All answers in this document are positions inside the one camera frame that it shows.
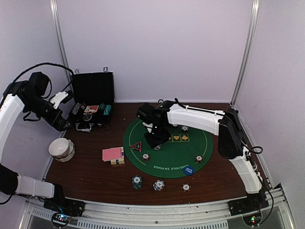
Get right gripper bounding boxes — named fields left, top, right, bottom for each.
left=144, top=124, right=172, bottom=148

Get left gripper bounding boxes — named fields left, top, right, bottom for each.
left=25, top=94, right=74, bottom=131

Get red-backed card deck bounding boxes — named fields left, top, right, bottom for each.
left=102, top=147, right=123, bottom=162

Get blue small blind button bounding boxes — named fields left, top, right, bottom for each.
left=183, top=166, right=195, bottom=176

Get green chip stack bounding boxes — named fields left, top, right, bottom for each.
left=132, top=176, right=142, bottom=189

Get blue white chip stack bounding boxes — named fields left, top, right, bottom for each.
left=152, top=180, right=165, bottom=191

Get red black chip stack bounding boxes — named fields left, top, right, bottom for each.
left=182, top=183, right=191, bottom=192

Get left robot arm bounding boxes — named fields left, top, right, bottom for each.
left=0, top=62, right=74, bottom=212

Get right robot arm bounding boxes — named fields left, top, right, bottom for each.
left=137, top=99, right=266, bottom=211

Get triangular all-in marker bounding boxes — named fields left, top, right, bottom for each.
left=130, top=141, right=142, bottom=152

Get white ceramic bowl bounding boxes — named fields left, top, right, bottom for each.
left=49, top=138, right=69, bottom=156

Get clear acrylic dealer puck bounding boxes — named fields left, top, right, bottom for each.
left=82, top=113, right=92, bottom=122

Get round green poker mat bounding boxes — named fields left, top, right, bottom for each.
left=123, top=118, right=214, bottom=178

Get card deck in case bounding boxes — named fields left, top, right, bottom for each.
left=84, top=105, right=99, bottom=113

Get scalloped white bowl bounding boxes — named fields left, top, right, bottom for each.
left=53, top=140, right=75, bottom=163

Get gold card box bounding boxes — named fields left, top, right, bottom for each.
left=111, top=147, right=125, bottom=166

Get black poker case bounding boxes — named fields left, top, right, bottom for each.
left=69, top=72, right=115, bottom=128

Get teal chips in case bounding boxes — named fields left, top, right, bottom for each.
left=99, top=104, right=112, bottom=115

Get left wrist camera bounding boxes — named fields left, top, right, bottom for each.
left=50, top=90, right=74, bottom=109

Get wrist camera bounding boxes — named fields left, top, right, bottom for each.
left=50, top=90, right=74, bottom=109
left=136, top=103, right=155, bottom=124

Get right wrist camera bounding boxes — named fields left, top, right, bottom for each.
left=136, top=103, right=155, bottom=124

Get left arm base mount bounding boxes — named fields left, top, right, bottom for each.
left=43, top=199, right=85, bottom=217

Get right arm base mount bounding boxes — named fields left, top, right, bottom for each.
left=228, top=198, right=269, bottom=216

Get aluminium front rail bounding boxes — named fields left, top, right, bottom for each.
left=17, top=187, right=297, bottom=229

